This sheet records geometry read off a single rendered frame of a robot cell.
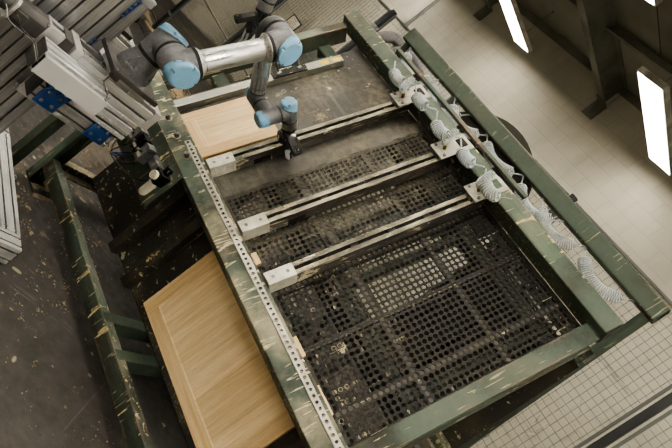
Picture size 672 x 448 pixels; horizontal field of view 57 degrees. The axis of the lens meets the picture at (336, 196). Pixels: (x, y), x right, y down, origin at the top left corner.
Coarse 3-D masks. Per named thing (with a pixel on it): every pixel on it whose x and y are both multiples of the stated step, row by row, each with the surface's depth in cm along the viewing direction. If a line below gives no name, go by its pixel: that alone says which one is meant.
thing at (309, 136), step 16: (400, 96) 313; (368, 112) 310; (384, 112) 310; (400, 112) 316; (320, 128) 300; (336, 128) 301; (352, 128) 307; (256, 144) 290; (272, 144) 293; (304, 144) 298; (208, 160) 281; (224, 160) 282; (240, 160) 284; (256, 160) 290
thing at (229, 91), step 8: (336, 56) 339; (312, 64) 333; (320, 64) 334; (328, 64) 334; (336, 64) 337; (304, 72) 330; (312, 72) 333; (248, 80) 321; (272, 80) 323; (280, 80) 326; (288, 80) 329; (224, 88) 316; (232, 88) 317; (240, 88) 317; (192, 96) 311; (200, 96) 311; (208, 96) 312; (216, 96) 313; (224, 96) 315; (232, 96) 318; (176, 104) 306; (184, 104) 307; (192, 104) 309; (200, 104) 312
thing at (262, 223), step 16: (432, 144) 294; (448, 144) 295; (416, 160) 291; (432, 160) 292; (448, 160) 297; (368, 176) 283; (384, 176) 287; (400, 176) 287; (416, 176) 294; (320, 192) 275; (336, 192) 278; (352, 192) 277; (368, 192) 283; (288, 208) 269; (304, 208) 269; (320, 208) 274; (240, 224) 261; (256, 224) 262; (272, 224) 265; (288, 224) 271
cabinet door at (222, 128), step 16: (192, 112) 307; (208, 112) 308; (224, 112) 309; (240, 112) 310; (192, 128) 300; (208, 128) 301; (224, 128) 302; (240, 128) 303; (256, 128) 304; (272, 128) 304; (208, 144) 295; (224, 144) 295; (240, 144) 296
